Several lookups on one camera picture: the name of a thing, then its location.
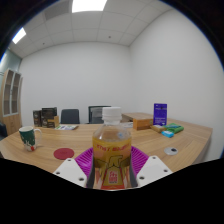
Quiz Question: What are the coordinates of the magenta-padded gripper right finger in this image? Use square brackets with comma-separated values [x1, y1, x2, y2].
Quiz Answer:
[128, 145, 174, 189]

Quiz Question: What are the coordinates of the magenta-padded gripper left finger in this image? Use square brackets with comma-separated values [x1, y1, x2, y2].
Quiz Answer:
[52, 147, 96, 189]

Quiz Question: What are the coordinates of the yellow tea drink bottle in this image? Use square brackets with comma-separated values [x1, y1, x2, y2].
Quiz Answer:
[92, 106, 133, 191]

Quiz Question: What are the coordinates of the flat round red coaster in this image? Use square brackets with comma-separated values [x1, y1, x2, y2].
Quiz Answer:
[53, 147, 75, 161]

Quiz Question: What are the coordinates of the round silver desk grommet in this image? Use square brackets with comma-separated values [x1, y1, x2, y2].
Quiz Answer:
[163, 146, 179, 156]

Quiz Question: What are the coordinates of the small light blue pack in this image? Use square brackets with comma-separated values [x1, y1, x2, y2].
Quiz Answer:
[161, 130, 175, 139]

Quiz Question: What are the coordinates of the green and white brochure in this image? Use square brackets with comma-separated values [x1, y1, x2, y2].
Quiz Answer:
[54, 124, 80, 131]

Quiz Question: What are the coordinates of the small wooden box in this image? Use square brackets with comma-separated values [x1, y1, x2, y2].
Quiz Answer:
[132, 118, 154, 131]

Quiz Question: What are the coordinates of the green flat pack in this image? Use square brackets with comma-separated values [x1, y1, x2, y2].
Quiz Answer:
[164, 122, 185, 135]

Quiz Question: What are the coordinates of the dark upholstered office chair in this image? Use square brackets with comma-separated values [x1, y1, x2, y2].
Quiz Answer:
[60, 108, 81, 125]

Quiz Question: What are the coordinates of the dark box with tan side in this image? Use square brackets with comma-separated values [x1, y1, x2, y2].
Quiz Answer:
[41, 115, 61, 129]

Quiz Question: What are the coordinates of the black mesh office chair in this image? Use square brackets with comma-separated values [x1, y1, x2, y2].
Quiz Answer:
[87, 105, 112, 125]

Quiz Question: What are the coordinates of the purple upright box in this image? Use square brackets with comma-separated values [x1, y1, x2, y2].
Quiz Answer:
[153, 102, 168, 127]

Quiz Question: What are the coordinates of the green mug with red print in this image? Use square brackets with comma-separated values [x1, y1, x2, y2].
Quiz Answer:
[18, 125, 43, 152]

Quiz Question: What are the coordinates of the dark brown flat box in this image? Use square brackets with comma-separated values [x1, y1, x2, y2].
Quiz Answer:
[41, 106, 58, 120]

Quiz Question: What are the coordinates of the tall dark brown box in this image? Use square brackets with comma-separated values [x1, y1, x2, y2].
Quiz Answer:
[32, 109, 43, 128]

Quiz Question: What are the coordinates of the black sofa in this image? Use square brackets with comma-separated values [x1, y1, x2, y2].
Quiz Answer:
[0, 121, 8, 139]

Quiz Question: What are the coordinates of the wooden shelf unit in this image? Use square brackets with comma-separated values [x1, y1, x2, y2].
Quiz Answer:
[0, 68, 24, 135]

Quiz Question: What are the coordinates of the white ceiling light panel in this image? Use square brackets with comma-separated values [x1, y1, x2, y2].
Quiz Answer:
[71, 0, 109, 14]
[11, 27, 27, 45]

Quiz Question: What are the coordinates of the grey ceiling air vent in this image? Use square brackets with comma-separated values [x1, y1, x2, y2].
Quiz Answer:
[43, 0, 71, 20]

